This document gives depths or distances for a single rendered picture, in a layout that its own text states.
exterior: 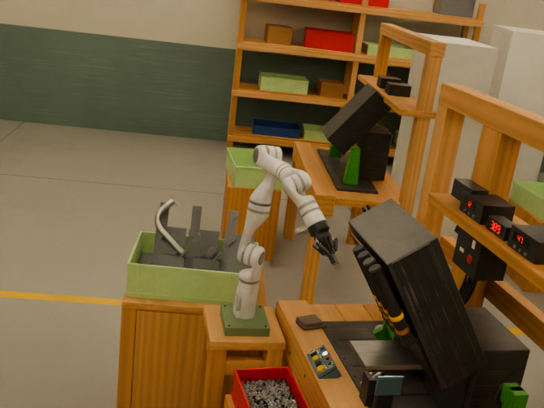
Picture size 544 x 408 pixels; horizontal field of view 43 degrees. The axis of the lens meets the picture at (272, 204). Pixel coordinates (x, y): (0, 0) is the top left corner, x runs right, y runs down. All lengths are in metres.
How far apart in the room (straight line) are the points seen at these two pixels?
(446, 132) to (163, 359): 1.68
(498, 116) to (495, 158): 0.15
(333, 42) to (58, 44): 3.54
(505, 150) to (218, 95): 7.06
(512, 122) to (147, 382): 2.06
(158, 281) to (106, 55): 6.46
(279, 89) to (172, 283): 5.87
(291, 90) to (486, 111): 6.30
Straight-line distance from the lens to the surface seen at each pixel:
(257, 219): 2.83
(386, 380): 2.50
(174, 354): 3.42
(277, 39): 8.85
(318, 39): 8.90
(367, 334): 3.03
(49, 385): 4.16
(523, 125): 2.57
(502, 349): 2.42
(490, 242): 2.47
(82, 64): 9.57
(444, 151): 3.09
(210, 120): 9.53
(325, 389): 2.62
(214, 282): 3.28
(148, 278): 3.30
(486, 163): 2.74
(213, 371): 2.99
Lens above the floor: 2.32
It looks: 19 degrees down
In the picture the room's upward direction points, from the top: 7 degrees clockwise
